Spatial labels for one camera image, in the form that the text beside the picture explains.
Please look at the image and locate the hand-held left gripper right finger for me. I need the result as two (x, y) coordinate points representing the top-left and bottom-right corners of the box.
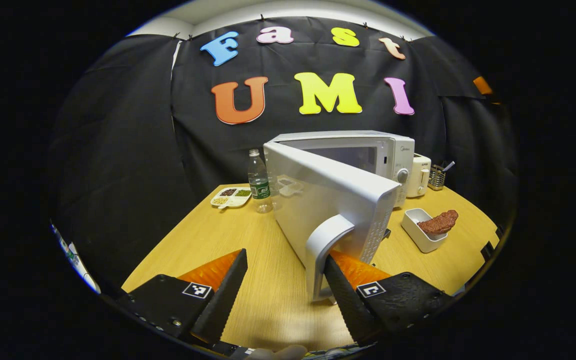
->
(324, 250), (456, 346)

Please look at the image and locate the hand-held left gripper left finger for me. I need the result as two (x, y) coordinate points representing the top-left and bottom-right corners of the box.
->
(117, 248), (249, 346)

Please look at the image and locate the white microwave oven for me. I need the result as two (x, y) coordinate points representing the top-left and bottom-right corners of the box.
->
(263, 130), (416, 303)

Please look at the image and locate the brown meat piece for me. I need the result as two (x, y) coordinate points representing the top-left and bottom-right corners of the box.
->
(417, 209), (459, 236)

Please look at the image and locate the white divided plate with beans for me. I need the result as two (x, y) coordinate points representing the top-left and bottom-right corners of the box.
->
(210, 187), (253, 209)

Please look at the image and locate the white rectangular dish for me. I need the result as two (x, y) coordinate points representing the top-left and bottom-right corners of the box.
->
(401, 208), (449, 254)

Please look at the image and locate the white toaster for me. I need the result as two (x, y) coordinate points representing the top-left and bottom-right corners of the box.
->
(407, 153), (432, 198)

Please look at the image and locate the clear plastic water bottle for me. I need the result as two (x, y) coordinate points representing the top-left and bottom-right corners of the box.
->
(247, 148), (274, 214)

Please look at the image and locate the wire cutlery holder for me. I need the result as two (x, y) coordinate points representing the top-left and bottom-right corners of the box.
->
(428, 164), (447, 191)

